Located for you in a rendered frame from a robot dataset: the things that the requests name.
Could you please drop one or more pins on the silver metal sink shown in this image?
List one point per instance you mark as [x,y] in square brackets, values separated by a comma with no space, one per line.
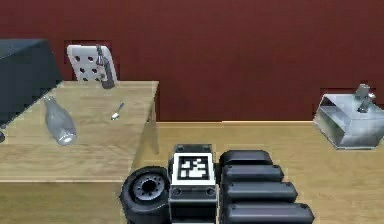
[350,125]

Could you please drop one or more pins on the light wooden table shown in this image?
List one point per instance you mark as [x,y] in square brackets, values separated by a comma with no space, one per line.
[96,133]

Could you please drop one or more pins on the small silver spoon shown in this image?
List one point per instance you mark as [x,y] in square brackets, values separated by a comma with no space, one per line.
[117,111]

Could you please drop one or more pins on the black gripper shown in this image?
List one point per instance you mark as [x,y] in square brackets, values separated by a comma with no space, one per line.
[146,193]

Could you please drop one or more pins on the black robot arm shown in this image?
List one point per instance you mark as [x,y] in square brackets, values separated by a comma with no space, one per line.
[256,191]

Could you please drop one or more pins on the silver sink tap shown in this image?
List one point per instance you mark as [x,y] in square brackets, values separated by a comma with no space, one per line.
[364,96]

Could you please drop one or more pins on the clear glass bottle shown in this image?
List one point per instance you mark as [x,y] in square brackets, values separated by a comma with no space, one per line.
[60,121]

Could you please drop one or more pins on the large black box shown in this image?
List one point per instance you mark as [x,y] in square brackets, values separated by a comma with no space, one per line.
[23,76]

